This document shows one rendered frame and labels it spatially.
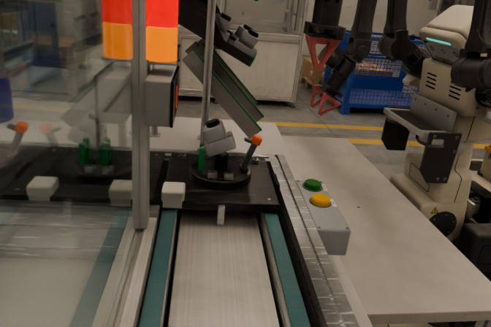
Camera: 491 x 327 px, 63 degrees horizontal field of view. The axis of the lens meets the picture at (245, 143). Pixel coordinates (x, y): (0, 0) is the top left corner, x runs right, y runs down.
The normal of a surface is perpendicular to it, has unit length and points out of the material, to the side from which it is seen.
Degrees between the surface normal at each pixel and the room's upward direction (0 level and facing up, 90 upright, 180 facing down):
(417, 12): 90
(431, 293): 0
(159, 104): 90
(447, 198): 90
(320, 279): 0
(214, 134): 87
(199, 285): 0
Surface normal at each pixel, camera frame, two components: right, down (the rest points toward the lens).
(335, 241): 0.08, 0.37
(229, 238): 0.09, -0.93
